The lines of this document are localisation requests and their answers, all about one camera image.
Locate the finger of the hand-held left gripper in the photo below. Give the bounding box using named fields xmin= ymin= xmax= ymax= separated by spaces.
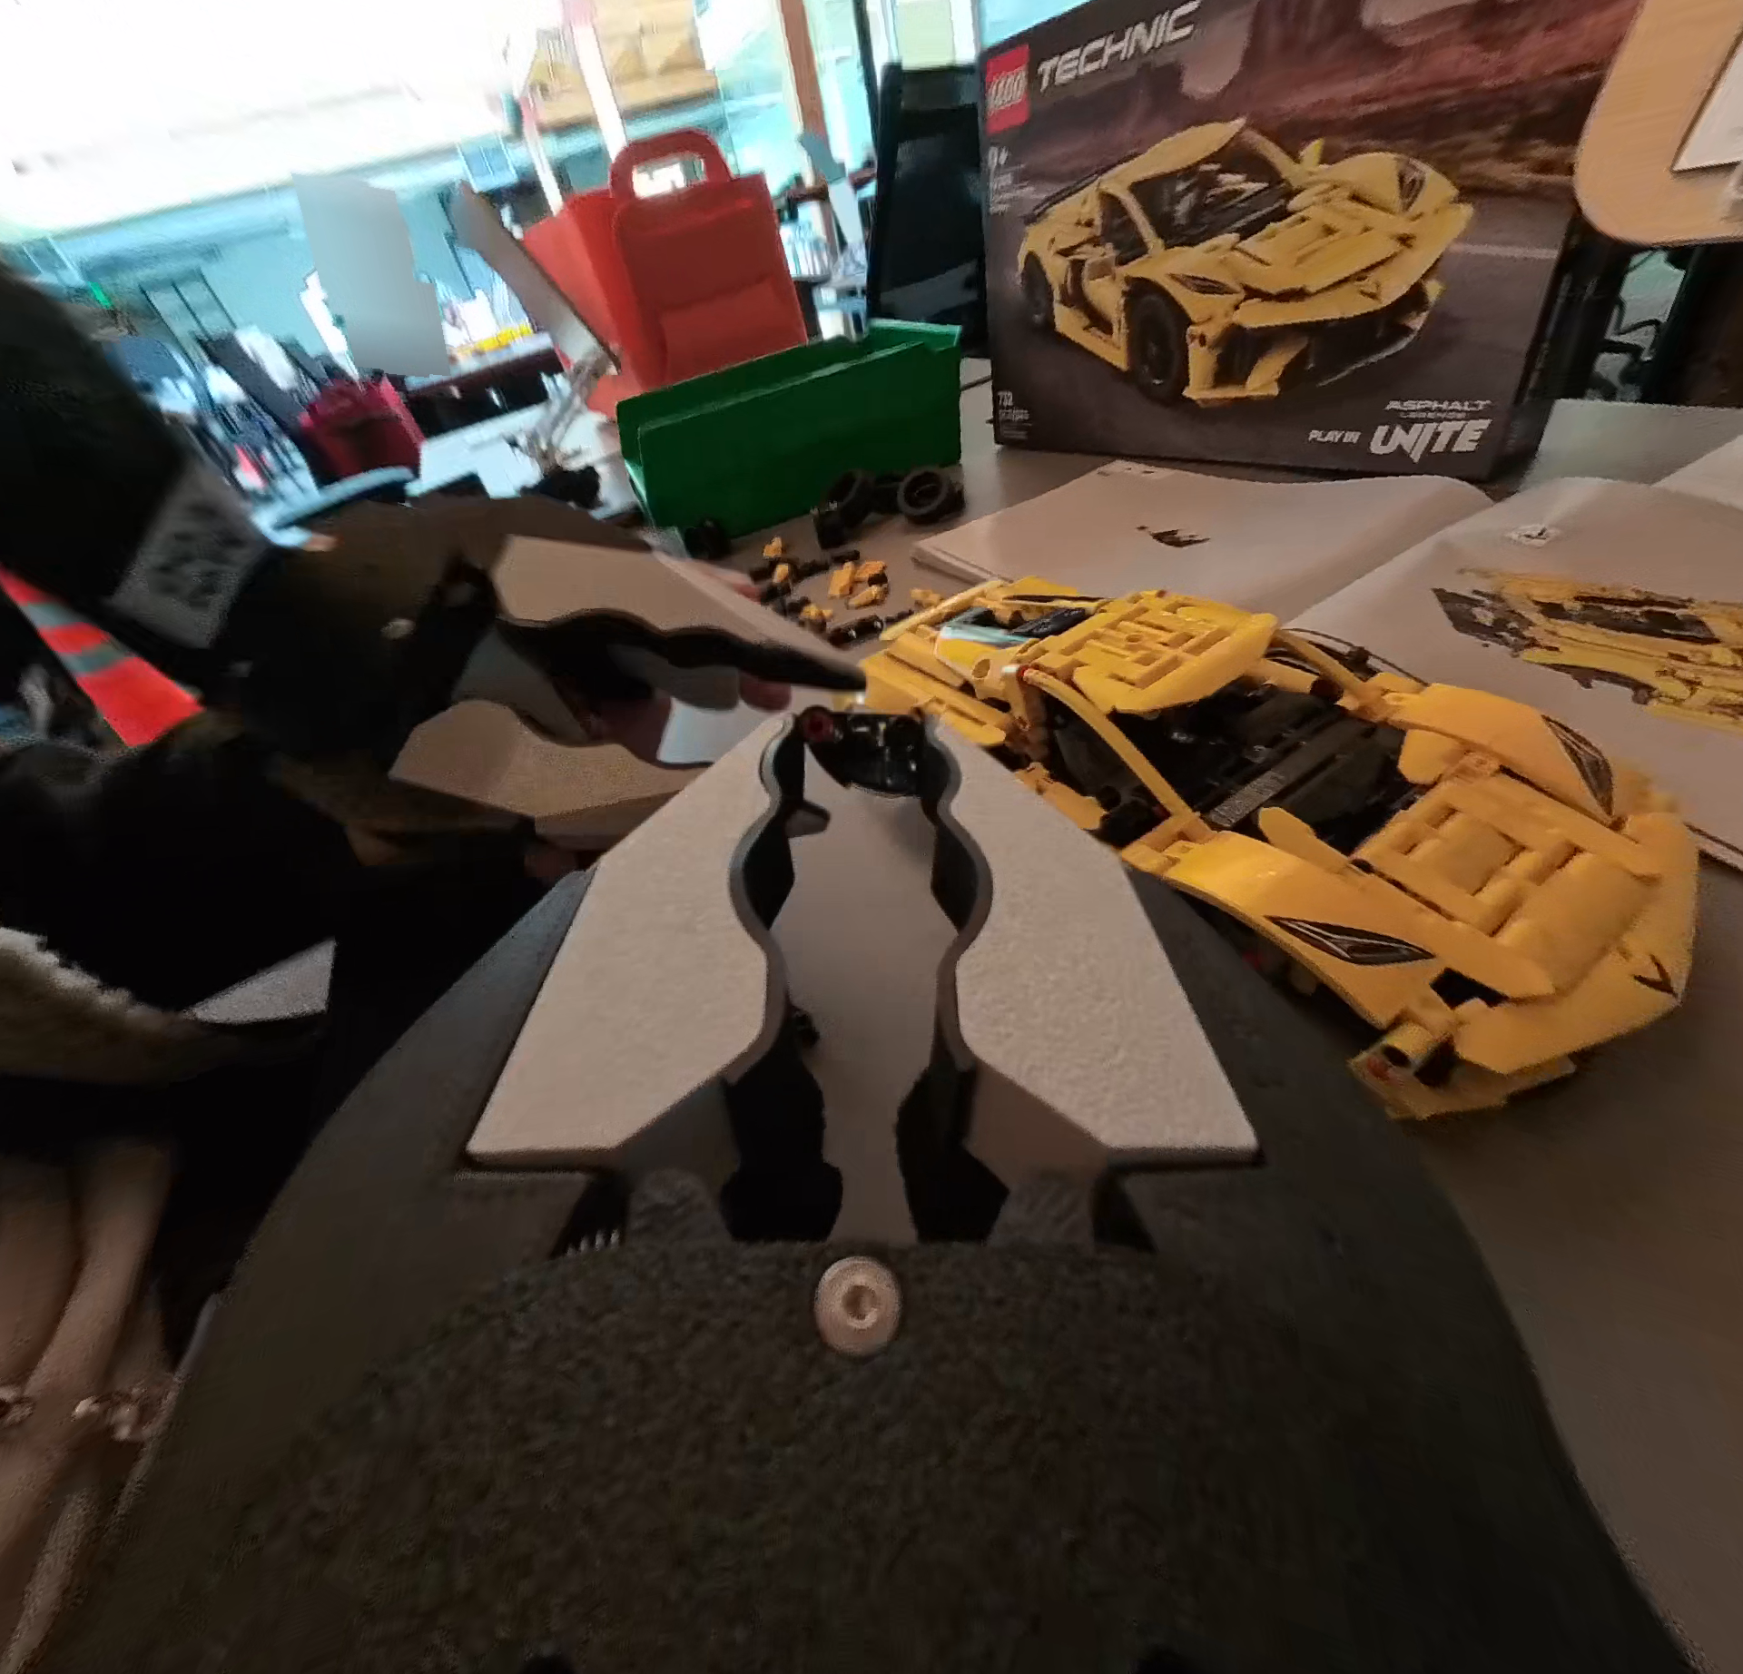
xmin=469 ymin=535 xmax=869 ymax=744
xmin=394 ymin=699 xmax=684 ymax=849

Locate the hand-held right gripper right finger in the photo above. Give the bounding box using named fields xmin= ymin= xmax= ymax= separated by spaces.
xmin=897 ymin=719 xmax=1258 ymax=1215

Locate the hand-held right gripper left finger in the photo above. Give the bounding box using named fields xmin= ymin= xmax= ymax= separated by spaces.
xmin=467 ymin=719 xmax=838 ymax=1215

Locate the black brick assembly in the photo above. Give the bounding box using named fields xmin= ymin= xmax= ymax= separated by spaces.
xmin=793 ymin=703 xmax=944 ymax=799

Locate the grey desk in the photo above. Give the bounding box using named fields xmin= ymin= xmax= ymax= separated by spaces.
xmin=189 ymin=394 xmax=1743 ymax=1674

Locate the pile of yellow black pieces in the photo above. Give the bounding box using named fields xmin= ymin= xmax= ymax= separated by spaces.
xmin=742 ymin=538 xmax=941 ymax=648

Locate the green plastic bin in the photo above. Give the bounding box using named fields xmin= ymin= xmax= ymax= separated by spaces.
xmin=617 ymin=320 xmax=965 ymax=538

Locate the orange traffic cone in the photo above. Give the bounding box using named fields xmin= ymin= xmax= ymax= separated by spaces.
xmin=0 ymin=572 xmax=207 ymax=750

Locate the red plastic carry case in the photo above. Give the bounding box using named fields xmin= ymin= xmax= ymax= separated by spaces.
xmin=524 ymin=128 xmax=811 ymax=387

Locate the yellow brick car model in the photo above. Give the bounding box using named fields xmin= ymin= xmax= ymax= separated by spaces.
xmin=856 ymin=576 xmax=1704 ymax=1122

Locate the black fleece-lined jacket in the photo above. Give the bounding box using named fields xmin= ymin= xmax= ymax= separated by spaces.
xmin=0 ymin=924 xmax=275 ymax=1103

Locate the black monitor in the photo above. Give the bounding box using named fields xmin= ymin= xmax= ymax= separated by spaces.
xmin=871 ymin=59 xmax=985 ymax=356

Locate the open instruction booklet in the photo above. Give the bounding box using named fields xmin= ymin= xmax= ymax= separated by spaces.
xmin=910 ymin=460 xmax=1743 ymax=874

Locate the light grey hoodie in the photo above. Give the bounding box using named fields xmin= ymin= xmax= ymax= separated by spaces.
xmin=0 ymin=1129 xmax=191 ymax=1663

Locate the brick set box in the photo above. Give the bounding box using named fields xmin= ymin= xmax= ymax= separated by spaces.
xmin=978 ymin=0 xmax=1678 ymax=481

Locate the beige rounded board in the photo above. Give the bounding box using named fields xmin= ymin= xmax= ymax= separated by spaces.
xmin=1574 ymin=0 xmax=1743 ymax=249

